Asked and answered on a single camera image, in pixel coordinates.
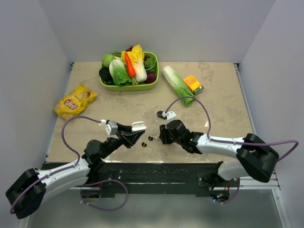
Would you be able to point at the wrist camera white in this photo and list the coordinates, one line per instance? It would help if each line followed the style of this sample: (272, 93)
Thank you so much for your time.
(111, 127)
(169, 116)

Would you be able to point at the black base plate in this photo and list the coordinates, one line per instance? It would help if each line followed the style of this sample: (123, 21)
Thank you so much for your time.
(156, 178)

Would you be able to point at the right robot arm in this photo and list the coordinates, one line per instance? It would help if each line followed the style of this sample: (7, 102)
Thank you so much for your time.
(251, 156)

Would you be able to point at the orange toy carrot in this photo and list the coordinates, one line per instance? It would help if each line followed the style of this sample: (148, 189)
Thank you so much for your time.
(130, 70)

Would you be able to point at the black earbud charging case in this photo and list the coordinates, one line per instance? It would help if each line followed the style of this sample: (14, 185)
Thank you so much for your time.
(160, 114)

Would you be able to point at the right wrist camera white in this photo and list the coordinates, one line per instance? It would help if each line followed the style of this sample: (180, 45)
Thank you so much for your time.
(169, 116)

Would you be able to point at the purple onion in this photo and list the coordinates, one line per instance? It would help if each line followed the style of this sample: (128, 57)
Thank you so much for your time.
(151, 77)

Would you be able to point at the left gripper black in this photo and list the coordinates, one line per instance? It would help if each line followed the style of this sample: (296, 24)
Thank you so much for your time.
(128, 138)

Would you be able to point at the green white bok choy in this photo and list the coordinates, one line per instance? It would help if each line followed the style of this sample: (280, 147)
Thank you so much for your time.
(118, 73)

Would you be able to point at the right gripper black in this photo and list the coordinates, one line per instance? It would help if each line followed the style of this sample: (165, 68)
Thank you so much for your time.
(163, 135)

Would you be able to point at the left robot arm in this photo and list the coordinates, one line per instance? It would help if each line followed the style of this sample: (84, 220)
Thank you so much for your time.
(33, 187)

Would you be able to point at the yellow Lays chips bag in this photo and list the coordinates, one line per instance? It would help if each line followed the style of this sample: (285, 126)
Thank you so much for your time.
(75, 102)

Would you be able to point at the orange juice carton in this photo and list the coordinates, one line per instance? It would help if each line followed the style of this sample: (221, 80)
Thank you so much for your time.
(194, 85)

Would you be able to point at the green plastic basket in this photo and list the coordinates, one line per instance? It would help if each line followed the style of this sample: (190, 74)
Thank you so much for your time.
(142, 86)

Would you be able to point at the napa cabbage on table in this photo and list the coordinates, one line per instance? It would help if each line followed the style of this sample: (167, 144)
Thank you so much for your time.
(176, 82)

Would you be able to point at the white earbud charging case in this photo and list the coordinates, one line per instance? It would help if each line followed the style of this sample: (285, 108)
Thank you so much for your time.
(138, 126)

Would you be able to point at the dark leafy vegetable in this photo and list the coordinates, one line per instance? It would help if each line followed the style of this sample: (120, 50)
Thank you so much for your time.
(105, 76)

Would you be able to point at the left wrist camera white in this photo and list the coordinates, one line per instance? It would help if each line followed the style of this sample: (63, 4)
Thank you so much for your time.
(111, 127)

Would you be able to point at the yellow white cabbage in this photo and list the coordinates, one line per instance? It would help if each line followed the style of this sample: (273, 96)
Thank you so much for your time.
(136, 57)

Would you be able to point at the round green vegetable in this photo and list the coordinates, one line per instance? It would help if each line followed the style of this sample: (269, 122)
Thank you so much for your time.
(107, 59)

